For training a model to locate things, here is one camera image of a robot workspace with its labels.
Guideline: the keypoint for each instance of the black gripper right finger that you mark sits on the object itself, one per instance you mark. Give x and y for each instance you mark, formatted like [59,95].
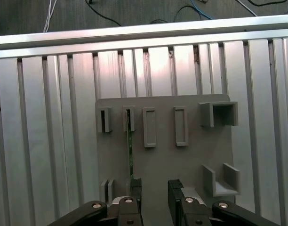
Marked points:
[177,207]

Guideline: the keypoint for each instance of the green RAM stick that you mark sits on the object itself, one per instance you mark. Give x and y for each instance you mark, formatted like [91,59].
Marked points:
[130,150]

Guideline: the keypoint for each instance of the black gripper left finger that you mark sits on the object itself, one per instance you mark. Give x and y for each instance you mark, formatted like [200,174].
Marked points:
[132,212]

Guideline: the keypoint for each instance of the grey parts rack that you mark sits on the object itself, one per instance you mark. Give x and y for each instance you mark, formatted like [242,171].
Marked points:
[162,160]

